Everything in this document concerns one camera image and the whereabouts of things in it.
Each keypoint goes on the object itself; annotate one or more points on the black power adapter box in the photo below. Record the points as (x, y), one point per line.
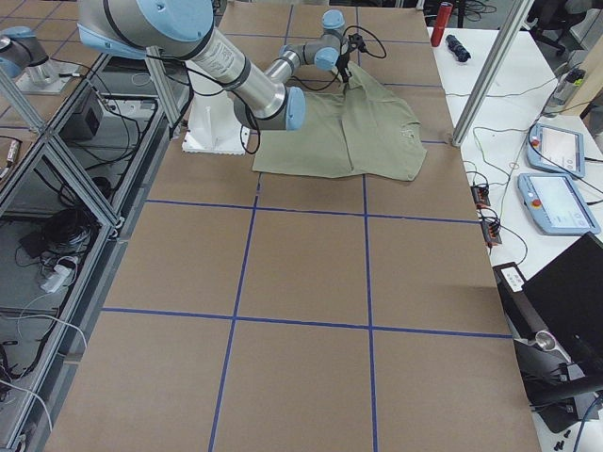
(84, 122)

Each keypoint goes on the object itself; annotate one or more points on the aluminium frame post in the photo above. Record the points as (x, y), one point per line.
(496, 56)

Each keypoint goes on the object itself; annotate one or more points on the blue teach pendant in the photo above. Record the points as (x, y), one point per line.
(555, 205)
(554, 149)

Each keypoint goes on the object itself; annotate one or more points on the near blue teach pendant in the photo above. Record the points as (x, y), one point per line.
(555, 205)

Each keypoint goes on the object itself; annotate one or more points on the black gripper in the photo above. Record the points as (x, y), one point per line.
(345, 72)

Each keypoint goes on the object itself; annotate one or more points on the far blue teach pendant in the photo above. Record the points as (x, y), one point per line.
(554, 149)

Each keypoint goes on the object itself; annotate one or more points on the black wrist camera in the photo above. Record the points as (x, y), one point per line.
(357, 43)

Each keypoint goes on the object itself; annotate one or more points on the orange black connector module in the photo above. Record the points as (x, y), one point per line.
(480, 195)

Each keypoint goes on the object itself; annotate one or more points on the red cylinder tube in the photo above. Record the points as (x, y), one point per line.
(441, 22)

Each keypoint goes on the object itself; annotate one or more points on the olive green long-sleeve shirt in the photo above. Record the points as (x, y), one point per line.
(363, 129)

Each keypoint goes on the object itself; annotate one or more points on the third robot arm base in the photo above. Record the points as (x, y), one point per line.
(24, 59)

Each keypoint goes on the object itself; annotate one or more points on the white camera pedestal column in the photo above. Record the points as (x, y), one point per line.
(212, 126)

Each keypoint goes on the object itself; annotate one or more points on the folded dark blue umbrella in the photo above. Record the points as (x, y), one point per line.
(457, 49)

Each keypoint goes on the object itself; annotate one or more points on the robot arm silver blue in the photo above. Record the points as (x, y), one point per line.
(329, 53)
(185, 30)

